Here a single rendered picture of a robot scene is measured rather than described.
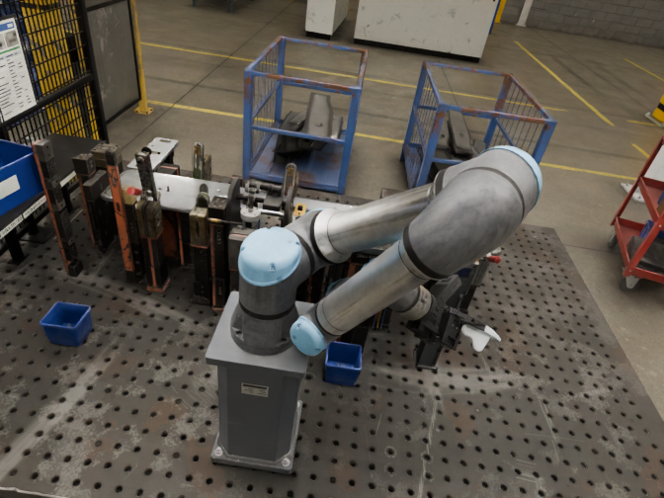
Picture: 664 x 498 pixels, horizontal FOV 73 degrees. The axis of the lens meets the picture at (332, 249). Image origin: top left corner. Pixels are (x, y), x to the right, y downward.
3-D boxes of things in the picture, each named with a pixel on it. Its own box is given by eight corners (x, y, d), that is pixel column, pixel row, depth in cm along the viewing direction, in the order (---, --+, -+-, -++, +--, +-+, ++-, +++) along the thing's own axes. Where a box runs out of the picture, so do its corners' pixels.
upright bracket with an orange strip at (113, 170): (136, 279, 164) (116, 151, 134) (134, 281, 163) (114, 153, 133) (128, 278, 164) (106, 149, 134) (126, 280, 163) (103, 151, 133)
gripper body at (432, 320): (431, 347, 103) (397, 325, 97) (442, 312, 106) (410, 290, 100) (458, 352, 97) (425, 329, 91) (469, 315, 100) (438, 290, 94)
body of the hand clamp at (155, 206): (170, 280, 165) (161, 197, 145) (163, 292, 160) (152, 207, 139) (154, 278, 165) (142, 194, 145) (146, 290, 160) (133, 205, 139)
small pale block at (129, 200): (147, 273, 167) (135, 186, 146) (143, 279, 164) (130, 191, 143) (138, 271, 167) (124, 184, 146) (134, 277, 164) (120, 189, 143)
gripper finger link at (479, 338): (494, 360, 99) (455, 344, 99) (501, 335, 101) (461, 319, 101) (500, 359, 96) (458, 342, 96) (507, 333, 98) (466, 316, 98)
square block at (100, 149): (133, 225, 189) (121, 144, 168) (124, 236, 183) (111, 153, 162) (115, 222, 189) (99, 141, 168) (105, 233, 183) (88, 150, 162)
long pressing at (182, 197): (490, 224, 171) (491, 220, 170) (504, 260, 152) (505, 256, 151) (125, 169, 168) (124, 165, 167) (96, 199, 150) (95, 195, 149)
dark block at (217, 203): (230, 298, 162) (230, 197, 137) (225, 312, 156) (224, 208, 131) (216, 296, 162) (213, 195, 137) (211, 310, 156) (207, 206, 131)
